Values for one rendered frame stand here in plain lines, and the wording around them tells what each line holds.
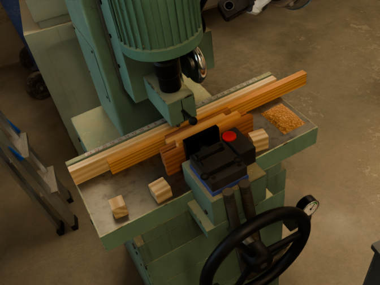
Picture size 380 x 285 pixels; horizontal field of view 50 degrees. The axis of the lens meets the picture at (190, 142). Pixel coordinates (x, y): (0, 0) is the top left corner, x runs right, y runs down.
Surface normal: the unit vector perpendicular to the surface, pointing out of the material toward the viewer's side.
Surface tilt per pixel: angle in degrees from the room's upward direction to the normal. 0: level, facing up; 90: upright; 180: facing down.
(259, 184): 90
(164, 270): 90
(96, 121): 0
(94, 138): 0
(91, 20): 90
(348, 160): 0
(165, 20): 90
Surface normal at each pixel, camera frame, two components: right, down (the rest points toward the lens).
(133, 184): -0.12, -0.71
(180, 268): 0.48, 0.58
